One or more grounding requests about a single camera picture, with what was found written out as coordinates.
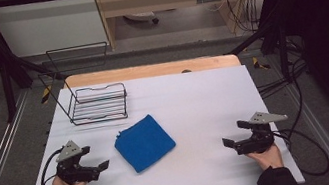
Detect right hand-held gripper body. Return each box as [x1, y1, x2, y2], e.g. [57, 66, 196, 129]
[228, 106, 293, 159]

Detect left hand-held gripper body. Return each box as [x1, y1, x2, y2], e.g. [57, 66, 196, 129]
[50, 136, 102, 185]

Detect black wire rack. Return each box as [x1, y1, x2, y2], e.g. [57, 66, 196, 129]
[33, 38, 132, 132]

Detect blue towel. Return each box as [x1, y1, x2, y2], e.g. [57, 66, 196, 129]
[109, 110, 181, 177]

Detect person's right hand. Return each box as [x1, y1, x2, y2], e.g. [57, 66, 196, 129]
[244, 141, 286, 175]

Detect white table cover board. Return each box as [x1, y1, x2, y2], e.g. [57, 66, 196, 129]
[5, 51, 306, 185]

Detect yellow black tape strip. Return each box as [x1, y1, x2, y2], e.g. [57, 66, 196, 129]
[251, 54, 272, 72]
[38, 84, 55, 105]

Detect wooden table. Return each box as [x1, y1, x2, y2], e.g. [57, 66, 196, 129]
[62, 47, 243, 96]

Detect white cabinet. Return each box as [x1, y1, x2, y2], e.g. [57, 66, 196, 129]
[0, 0, 111, 62]

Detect office chair base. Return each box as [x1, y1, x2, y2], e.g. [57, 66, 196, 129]
[123, 8, 161, 30]

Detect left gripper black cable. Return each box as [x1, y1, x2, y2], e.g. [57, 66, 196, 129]
[33, 148, 69, 185]

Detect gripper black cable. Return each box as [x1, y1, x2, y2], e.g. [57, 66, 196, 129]
[33, 148, 69, 185]
[270, 122, 329, 184]

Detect black floor cables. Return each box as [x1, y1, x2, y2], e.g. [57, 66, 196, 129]
[248, 33, 313, 100]

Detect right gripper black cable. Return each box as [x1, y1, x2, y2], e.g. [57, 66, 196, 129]
[270, 122, 329, 184]

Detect hanging cables under desk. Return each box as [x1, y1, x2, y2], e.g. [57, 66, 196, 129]
[223, 0, 267, 38]

